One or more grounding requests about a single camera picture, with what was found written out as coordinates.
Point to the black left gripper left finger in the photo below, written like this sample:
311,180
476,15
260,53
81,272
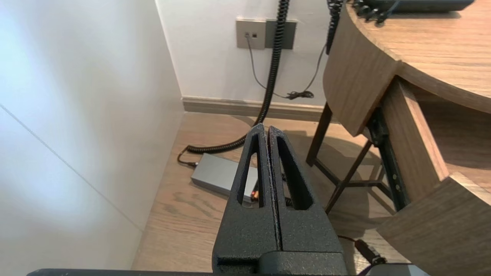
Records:
249,237

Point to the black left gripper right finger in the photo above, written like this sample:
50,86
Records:
307,234

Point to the curved wooden table drawer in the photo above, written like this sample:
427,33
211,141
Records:
414,145

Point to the silver robot base chassis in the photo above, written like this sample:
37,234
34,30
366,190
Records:
399,270

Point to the grey power adapter box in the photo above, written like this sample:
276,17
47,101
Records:
215,174

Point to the wooden baseboard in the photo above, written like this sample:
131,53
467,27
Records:
230,105

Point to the thin black phone line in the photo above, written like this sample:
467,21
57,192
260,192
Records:
299,94

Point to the round wooden bedside table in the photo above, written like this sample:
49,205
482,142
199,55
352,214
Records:
441,50

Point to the black white desk telephone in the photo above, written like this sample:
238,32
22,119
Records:
422,4

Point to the dark grey wall plate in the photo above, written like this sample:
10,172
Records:
289,34

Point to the beige phone wall plate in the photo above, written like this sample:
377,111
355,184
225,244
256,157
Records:
251,34

